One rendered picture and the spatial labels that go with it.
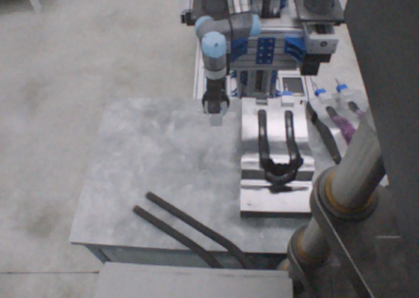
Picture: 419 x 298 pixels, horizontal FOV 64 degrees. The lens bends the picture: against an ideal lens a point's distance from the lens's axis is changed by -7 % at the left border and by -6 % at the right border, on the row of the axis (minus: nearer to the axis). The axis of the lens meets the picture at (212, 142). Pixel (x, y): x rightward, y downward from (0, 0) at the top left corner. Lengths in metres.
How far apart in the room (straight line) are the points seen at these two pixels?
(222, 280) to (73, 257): 1.78
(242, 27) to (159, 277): 0.90
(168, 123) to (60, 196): 1.16
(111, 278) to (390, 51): 0.49
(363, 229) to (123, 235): 0.97
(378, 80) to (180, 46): 2.94
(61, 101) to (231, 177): 1.92
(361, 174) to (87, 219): 1.12
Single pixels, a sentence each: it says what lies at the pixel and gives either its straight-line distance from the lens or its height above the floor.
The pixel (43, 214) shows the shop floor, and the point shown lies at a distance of 2.48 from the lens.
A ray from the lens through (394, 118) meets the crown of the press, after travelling 0.25.
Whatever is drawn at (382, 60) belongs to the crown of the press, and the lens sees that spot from 0.28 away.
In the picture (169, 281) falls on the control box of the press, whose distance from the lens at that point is 0.57.
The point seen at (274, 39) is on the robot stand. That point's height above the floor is 0.89.
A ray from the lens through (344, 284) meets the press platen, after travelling 0.78.
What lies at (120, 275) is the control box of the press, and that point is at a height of 1.47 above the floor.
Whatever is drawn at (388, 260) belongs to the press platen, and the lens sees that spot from 0.54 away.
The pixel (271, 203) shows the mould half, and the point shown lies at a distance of 1.29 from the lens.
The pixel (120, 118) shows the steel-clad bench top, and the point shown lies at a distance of 1.63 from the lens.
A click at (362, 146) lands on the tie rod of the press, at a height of 1.68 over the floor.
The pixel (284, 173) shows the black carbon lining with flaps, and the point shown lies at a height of 0.88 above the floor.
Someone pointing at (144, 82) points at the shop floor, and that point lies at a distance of 2.91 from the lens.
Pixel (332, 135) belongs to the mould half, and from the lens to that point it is 1.45.
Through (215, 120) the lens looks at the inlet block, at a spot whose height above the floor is 0.94.
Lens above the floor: 2.02
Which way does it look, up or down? 55 degrees down
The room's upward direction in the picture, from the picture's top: 3 degrees counter-clockwise
